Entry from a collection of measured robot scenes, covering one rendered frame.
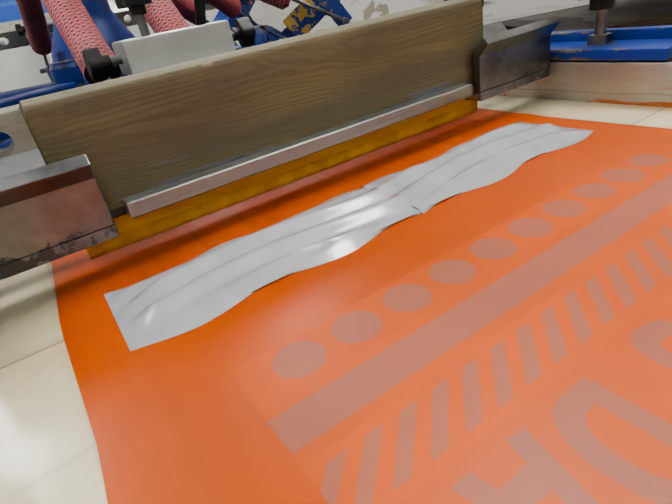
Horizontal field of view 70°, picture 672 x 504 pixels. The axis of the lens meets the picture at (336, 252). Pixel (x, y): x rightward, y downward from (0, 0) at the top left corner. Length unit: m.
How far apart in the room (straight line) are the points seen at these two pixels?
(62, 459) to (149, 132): 0.19
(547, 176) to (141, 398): 0.27
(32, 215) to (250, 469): 0.20
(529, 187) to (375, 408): 0.20
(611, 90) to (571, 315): 0.32
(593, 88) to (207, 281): 0.39
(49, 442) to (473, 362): 0.16
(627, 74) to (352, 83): 0.24
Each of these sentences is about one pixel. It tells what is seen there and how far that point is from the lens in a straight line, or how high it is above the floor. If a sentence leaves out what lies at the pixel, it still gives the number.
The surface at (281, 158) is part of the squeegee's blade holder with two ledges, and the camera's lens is 0.34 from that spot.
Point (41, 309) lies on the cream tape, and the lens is 0.32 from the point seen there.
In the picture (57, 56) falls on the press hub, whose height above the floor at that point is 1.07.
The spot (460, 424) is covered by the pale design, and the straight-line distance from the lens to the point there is 0.17.
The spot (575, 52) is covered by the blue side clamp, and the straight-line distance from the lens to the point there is 0.52.
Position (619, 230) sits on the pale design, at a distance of 0.28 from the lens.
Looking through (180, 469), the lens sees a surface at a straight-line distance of 0.18.
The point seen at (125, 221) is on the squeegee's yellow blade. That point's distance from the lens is 0.34.
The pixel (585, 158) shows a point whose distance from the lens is 0.38.
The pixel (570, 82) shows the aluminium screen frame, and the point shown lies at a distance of 0.53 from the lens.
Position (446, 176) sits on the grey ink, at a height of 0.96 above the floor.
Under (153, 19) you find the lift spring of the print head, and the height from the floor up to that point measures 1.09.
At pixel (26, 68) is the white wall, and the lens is 4.45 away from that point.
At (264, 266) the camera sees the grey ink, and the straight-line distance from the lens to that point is 0.26.
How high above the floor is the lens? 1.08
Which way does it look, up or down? 28 degrees down
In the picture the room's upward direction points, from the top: 11 degrees counter-clockwise
